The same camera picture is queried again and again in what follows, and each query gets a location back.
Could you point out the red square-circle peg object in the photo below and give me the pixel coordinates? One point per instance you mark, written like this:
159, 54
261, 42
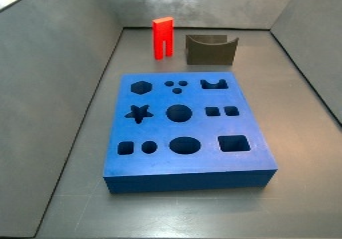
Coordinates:
163, 37

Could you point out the blue foam shape board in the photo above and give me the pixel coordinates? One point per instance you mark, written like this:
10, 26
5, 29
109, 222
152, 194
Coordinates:
184, 135

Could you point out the dark grey curved block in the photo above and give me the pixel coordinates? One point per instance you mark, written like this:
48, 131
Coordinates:
209, 49

